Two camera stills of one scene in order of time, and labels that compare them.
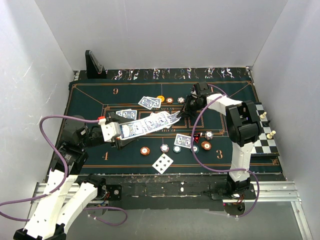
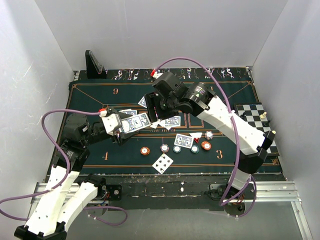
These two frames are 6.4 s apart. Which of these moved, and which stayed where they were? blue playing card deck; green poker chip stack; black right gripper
Moved: blue playing card deck; black right gripper
Stayed: green poker chip stack
